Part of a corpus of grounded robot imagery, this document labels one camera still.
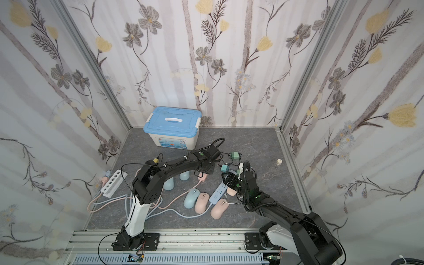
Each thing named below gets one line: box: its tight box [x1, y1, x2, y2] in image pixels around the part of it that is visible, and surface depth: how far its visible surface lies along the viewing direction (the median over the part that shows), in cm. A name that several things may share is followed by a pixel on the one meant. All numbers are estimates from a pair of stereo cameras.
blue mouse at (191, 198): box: [183, 188, 201, 210], surface depth 87 cm
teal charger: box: [220, 164, 230, 173], surface depth 100 cm
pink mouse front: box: [210, 198, 230, 220], surface depth 84 cm
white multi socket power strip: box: [100, 168, 129, 199], surface depth 92 cm
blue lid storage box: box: [142, 106, 203, 151], surface depth 103 cm
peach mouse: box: [226, 187, 237, 197], surface depth 90 cm
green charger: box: [230, 151, 240, 160], surface depth 106 cm
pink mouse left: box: [194, 192, 210, 214], surface depth 86 cm
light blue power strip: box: [208, 181, 229, 205], surface depth 88 cm
